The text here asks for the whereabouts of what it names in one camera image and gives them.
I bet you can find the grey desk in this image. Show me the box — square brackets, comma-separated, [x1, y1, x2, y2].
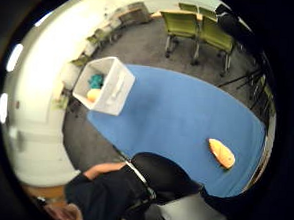
[117, 0, 153, 28]

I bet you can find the white fabric storage bin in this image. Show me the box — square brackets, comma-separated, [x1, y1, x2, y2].
[71, 54, 137, 118]

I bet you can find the black tripod with camera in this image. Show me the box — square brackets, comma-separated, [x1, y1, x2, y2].
[209, 3, 274, 92]

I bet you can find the blue tablecloth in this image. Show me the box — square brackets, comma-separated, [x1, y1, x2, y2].
[81, 61, 271, 201]

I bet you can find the orange toy bread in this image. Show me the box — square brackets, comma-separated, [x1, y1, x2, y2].
[206, 137, 237, 170]

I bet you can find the green chair with grey legs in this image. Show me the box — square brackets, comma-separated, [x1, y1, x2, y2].
[156, 10, 203, 61]
[69, 52, 91, 68]
[177, 2, 219, 20]
[86, 26, 114, 51]
[189, 15, 238, 78]

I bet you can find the the person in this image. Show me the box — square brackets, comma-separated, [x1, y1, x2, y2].
[43, 146, 206, 220]

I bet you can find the teal soft toy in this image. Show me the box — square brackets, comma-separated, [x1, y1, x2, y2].
[87, 72, 106, 90]

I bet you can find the yellow toy fruit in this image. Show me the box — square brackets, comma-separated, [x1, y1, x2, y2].
[85, 87, 103, 104]

